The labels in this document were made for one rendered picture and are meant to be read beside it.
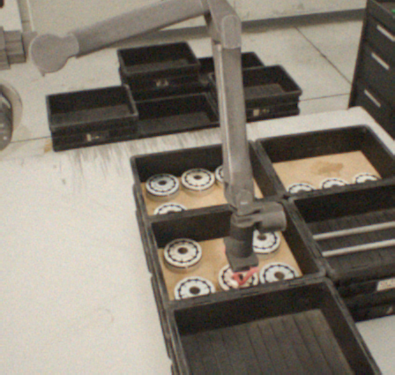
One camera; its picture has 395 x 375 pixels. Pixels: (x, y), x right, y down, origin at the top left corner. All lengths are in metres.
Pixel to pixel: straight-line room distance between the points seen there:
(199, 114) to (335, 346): 1.83
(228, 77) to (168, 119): 1.70
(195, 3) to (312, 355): 0.83
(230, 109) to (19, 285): 0.84
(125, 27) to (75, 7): 3.27
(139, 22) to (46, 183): 0.98
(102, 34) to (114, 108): 1.66
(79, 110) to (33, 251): 1.19
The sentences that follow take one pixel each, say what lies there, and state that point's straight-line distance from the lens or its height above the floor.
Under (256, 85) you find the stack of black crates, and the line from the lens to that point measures 3.06.
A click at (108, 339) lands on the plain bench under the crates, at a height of 0.70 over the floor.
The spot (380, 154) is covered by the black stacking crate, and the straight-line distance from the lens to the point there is 1.92.
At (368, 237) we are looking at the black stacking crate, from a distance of 1.71.
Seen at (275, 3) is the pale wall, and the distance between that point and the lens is 4.90.
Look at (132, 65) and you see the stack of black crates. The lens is 3.27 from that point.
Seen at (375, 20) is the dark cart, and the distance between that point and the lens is 3.11.
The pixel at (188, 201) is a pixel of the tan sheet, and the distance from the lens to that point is 1.76.
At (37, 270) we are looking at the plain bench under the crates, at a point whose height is 0.70.
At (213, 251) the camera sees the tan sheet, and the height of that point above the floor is 0.83.
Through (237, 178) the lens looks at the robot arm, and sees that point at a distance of 1.30.
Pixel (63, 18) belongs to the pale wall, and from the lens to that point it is 4.54.
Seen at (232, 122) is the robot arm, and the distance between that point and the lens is 1.30.
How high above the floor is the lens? 1.97
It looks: 38 degrees down
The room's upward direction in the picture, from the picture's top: straight up
